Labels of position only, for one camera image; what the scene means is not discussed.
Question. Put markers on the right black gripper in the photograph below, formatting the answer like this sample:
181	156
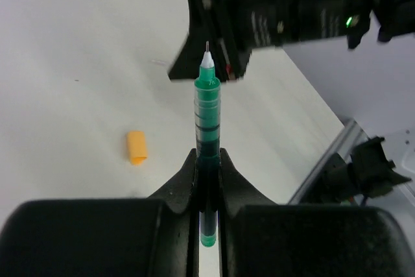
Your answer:
234	28

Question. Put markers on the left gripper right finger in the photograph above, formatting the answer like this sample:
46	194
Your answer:
261	238

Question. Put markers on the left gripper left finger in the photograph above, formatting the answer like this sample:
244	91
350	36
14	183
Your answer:
153	236

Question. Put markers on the green pen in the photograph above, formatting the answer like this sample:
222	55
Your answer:
207	130

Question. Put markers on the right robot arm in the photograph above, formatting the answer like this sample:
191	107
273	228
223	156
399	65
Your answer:
351	19

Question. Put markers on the orange pen cap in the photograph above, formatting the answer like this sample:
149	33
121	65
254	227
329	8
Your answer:
136	147

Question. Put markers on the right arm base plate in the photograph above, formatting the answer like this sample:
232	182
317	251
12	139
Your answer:
369	173

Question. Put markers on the aluminium mounting rail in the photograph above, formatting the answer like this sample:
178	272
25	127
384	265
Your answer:
311	191

